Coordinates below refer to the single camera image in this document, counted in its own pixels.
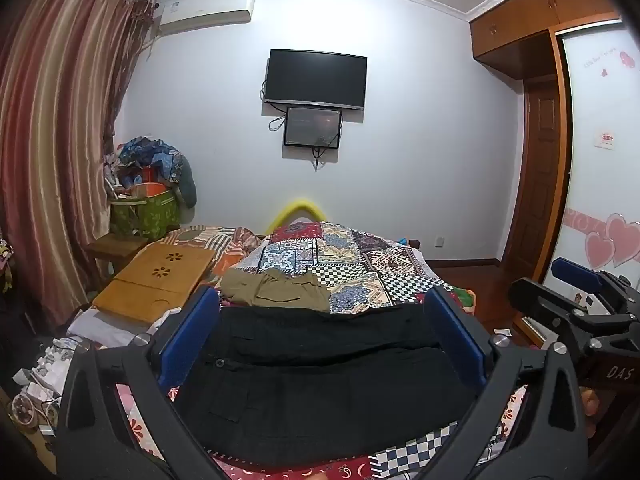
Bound orange box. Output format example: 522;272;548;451
130;182;169;199

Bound pile of white chargers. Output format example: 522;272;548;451
12;337;76;426

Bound small black wall monitor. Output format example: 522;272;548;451
283;106;343;151

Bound wooden lap desk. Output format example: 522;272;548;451
91;241;217;325

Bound orange garment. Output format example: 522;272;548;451
580;387;603;436

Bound olive folded pants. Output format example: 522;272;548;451
220;267;331;313

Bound black television cable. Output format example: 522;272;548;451
260;79;289;132

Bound patchwork patterned blanket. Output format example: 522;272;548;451
207;220;506;480

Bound orange striped bedding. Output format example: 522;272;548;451
170;224;263;286

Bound wooden overhead cabinet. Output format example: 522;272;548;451
469;0;621;81

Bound yellow foam bed guard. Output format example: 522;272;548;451
267;199;327;236

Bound white red floral bedsheet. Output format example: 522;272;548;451
112;382;176;466

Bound wooden stool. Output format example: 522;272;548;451
85;234;151;306

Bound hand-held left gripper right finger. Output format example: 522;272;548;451
417;287;588;480

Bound green storage bag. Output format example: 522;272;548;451
110;185;182;240

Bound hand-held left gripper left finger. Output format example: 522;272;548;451
56;287;226;480

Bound black wall television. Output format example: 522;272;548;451
263;49;368;111

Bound black pants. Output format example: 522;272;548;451
172;302;481;468

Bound white folded cloth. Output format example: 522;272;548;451
67;306;176;351

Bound pile of colourful clothes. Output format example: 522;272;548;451
102;135;197;211

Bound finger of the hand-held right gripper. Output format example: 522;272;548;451
551;256;608;288
509;277;626;361

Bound striped red curtain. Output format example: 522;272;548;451
0;0;157;326

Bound white air conditioner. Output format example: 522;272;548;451
157;0;257;37

